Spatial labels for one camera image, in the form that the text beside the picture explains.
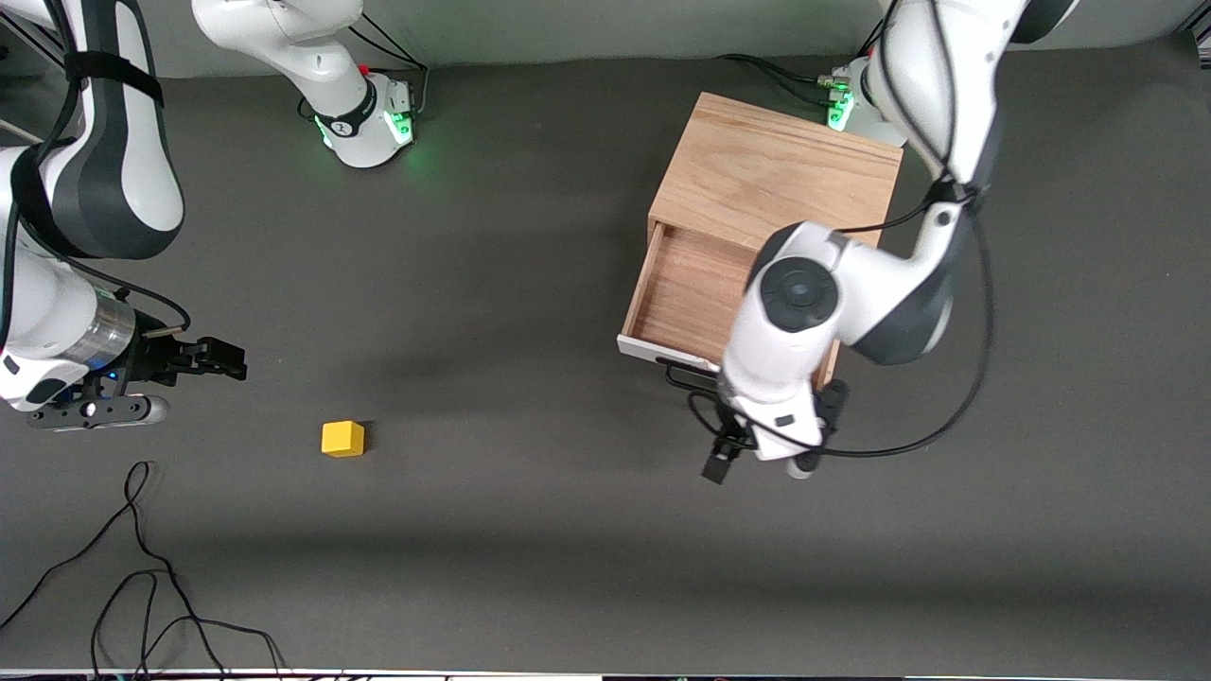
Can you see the wooden drawer cabinet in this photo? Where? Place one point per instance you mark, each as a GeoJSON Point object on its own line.
{"type": "Point", "coordinates": [776, 170]}

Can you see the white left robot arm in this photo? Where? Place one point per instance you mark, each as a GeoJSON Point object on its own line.
{"type": "Point", "coordinates": [795, 350]}

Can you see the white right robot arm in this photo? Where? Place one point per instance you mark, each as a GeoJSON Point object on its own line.
{"type": "Point", "coordinates": [114, 142]}

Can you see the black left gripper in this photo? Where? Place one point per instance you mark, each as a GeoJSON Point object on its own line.
{"type": "Point", "coordinates": [733, 440]}

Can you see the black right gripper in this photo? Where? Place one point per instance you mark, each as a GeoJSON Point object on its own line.
{"type": "Point", "coordinates": [156, 359]}

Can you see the yellow block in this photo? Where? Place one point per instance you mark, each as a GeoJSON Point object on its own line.
{"type": "Point", "coordinates": [342, 440]}

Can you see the white-fronted wooden drawer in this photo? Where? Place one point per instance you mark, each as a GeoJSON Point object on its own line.
{"type": "Point", "coordinates": [695, 293]}

